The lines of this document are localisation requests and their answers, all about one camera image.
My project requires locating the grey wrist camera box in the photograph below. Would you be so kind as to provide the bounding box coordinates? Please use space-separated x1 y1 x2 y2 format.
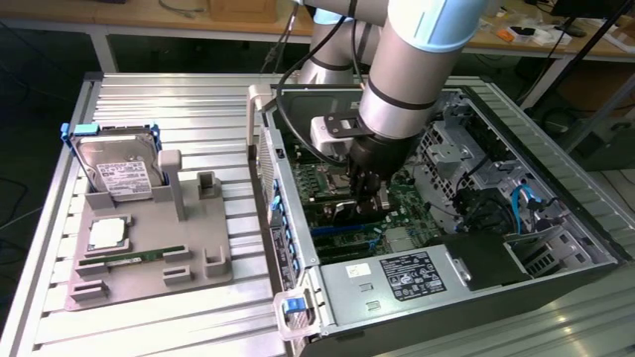
308 111 372 166

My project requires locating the blue data wire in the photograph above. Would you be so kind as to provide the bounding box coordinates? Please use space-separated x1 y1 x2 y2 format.
510 183 540 236

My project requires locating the black open PC case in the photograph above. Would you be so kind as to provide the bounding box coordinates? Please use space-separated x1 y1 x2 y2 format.
246 83 635 357

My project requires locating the orange and black box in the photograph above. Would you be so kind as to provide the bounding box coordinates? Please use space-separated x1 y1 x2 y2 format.
498 25 538 45

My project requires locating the blue disk caddy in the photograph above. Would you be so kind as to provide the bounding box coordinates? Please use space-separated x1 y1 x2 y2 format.
59 120 174 187

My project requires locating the CPU socket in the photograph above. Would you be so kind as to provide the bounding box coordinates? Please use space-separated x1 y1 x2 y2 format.
320 170 355 196

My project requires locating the grey plastic parts rack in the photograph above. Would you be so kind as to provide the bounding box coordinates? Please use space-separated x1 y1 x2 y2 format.
63 148 240 314

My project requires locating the wooden desk with clutter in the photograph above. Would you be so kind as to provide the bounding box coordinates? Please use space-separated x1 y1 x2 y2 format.
459 0 635 109

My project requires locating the green RAM stick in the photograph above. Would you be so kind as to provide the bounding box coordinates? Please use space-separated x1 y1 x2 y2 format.
78 247 183 267

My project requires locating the silver hard disk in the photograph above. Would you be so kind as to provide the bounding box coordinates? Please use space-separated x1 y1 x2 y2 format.
76 135 164 204

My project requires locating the silver disk bay cage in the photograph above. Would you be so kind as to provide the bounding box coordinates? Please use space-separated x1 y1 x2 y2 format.
420 91 512 179

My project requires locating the black slanted pole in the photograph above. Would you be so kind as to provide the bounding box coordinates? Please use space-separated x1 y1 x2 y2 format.
515 0 627 109

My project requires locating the green motherboard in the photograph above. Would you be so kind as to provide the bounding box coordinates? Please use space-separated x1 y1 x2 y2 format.
288 158 448 262

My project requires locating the grey power supply unit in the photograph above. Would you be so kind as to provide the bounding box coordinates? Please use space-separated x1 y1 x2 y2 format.
319 250 478 325

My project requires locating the black camera cable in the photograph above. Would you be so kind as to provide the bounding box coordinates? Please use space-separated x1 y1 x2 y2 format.
275 0 359 167

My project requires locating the black computer monitor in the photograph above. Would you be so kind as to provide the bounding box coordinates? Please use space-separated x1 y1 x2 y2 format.
548 0 635 38

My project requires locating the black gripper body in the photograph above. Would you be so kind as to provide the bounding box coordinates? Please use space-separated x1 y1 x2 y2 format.
346 132 422 180

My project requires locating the wooden desk white frame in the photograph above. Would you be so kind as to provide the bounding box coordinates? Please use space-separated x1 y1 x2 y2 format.
0 0 319 74

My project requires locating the blue expansion slot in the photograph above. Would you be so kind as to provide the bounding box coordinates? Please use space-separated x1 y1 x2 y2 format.
311 222 372 238

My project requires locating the black hanging arm cable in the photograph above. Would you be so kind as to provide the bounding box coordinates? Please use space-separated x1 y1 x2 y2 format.
262 0 304 74

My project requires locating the silver CPU chip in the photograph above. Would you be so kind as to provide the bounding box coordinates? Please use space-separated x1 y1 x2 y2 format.
86 218 130 251

